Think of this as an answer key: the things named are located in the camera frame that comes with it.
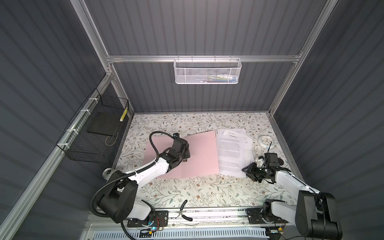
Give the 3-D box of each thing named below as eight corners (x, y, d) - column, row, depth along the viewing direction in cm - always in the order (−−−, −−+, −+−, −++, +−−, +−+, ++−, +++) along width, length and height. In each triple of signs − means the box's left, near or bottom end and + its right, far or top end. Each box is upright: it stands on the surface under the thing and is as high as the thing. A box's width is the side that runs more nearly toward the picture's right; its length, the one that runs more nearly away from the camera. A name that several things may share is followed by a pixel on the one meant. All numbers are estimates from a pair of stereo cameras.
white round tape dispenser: (260, 147, 102) (261, 144, 100) (257, 138, 107) (258, 135, 105) (273, 147, 102) (275, 144, 100) (269, 138, 107) (271, 135, 105)
